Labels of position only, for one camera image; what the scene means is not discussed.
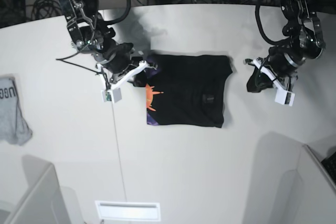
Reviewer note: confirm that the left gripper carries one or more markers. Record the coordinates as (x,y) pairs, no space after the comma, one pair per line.
(269,72)

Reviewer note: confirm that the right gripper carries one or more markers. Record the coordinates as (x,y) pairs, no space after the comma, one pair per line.
(123,66)

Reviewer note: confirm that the black T-shirt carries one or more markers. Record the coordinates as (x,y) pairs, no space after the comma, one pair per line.
(187,90)

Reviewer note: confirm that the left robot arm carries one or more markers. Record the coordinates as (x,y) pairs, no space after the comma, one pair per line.
(303,39)

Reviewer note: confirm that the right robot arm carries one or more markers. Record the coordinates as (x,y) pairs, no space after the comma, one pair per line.
(91,34)

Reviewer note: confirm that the grey T-shirt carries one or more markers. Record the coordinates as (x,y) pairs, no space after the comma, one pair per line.
(14,128)

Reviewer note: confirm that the black keyboard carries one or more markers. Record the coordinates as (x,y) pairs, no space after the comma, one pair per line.
(329,165)

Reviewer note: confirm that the white partition right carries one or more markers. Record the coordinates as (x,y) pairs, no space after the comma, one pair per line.
(305,194)

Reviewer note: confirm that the white partition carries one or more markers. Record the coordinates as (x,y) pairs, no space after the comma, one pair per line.
(305,194)
(31,193)

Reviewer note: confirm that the white partition left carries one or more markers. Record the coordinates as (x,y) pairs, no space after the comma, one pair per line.
(31,193)

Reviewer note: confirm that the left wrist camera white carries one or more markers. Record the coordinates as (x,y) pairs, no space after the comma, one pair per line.
(284,97)

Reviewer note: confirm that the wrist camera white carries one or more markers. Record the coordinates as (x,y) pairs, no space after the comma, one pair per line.
(113,96)
(284,97)

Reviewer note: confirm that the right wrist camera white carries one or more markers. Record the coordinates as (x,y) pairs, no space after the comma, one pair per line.
(113,96)

